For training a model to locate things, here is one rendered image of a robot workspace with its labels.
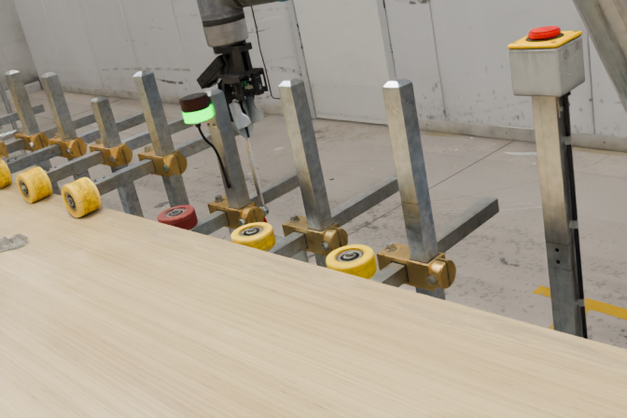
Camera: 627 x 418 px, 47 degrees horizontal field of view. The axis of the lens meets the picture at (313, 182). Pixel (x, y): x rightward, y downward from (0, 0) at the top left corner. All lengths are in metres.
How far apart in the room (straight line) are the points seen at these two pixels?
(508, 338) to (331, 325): 0.24
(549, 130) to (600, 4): 0.36
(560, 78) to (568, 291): 0.32
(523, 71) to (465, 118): 3.58
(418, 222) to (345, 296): 0.22
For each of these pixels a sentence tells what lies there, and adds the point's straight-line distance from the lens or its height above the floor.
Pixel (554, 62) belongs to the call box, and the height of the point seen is 1.20.
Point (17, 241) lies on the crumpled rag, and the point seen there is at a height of 0.91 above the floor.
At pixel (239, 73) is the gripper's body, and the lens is 1.55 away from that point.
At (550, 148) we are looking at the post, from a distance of 1.03.
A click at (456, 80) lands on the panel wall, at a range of 4.53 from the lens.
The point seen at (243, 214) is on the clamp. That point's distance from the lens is 1.58.
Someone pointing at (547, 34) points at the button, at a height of 1.23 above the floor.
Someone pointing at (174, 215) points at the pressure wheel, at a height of 0.90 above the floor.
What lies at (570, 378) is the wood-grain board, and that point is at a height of 0.90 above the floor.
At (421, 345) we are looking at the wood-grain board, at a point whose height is 0.90.
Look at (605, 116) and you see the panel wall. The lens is 4.06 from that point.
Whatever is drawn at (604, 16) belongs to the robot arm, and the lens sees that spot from 1.33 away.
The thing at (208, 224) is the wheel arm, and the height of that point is 0.85.
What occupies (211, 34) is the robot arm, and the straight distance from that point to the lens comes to 1.54.
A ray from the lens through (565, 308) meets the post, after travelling 1.14.
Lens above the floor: 1.42
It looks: 20 degrees down
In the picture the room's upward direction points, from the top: 12 degrees counter-clockwise
